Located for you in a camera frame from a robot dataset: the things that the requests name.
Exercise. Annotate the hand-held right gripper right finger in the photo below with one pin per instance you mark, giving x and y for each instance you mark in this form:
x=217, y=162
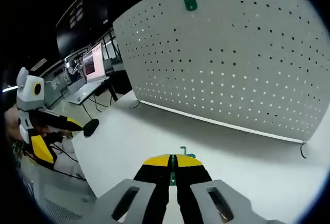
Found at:
x=196, y=182

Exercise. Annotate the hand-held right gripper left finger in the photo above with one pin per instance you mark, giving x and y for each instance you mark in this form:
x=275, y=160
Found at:
x=149, y=182

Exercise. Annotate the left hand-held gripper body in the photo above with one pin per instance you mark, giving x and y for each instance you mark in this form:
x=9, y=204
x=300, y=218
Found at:
x=31, y=92

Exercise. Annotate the green hook assembly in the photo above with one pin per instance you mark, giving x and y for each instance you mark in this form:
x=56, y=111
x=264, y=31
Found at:
x=191, y=2
x=173, y=177

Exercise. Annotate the white perforated mounting plate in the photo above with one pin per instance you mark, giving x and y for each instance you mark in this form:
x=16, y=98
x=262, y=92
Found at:
x=232, y=66

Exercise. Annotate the person's left hand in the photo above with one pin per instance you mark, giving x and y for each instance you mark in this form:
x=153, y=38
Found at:
x=11, y=123

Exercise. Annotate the black computer mouse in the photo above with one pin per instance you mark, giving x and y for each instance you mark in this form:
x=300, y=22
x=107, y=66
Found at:
x=90, y=128

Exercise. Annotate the silver laptop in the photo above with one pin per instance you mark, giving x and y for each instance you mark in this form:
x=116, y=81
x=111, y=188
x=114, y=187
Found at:
x=90, y=79

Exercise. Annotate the large dark wall screen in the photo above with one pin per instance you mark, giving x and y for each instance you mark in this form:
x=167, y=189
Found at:
x=77, y=22

